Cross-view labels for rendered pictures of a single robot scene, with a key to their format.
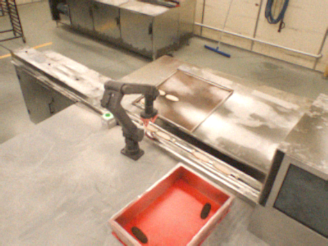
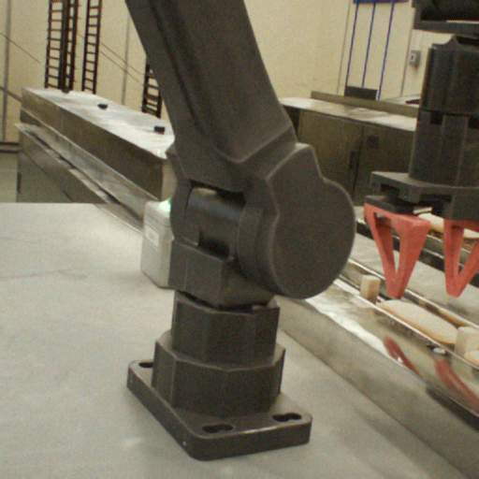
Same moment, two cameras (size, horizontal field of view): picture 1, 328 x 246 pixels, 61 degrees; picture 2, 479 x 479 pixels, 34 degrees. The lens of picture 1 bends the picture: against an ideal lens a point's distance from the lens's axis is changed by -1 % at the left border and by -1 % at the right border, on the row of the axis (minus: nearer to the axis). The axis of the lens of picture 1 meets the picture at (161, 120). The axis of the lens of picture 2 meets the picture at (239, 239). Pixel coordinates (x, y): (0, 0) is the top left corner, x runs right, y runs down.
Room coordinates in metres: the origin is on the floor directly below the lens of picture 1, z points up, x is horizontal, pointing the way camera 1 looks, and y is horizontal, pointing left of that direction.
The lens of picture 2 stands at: (0.76, -0.05, 1.05)
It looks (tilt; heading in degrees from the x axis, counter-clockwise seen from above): 13 degrees down; 25
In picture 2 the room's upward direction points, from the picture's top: 7 degrees clockwise
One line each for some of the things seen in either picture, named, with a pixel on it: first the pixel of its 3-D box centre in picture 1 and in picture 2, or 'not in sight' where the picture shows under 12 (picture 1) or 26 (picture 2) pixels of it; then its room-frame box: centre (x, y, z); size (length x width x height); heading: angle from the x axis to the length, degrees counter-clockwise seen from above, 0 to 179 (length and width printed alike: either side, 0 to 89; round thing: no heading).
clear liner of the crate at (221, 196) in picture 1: (174, 214); not in sight; (0.76, -0.07, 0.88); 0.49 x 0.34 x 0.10; 139
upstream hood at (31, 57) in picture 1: (55, 70); (109, 127); (2.10, 0.90, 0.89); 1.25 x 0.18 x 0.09; 50
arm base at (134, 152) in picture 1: (132, 147); (220, 355); (1.21, 0.16, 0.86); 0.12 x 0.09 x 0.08; 56
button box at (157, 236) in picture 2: (109, 122); (183, 259); (1.47, 0.34, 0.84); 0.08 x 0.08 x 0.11; 50
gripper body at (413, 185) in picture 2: (148, 109); (446, 158); (1.41, 0.08, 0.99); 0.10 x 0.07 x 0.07; 140
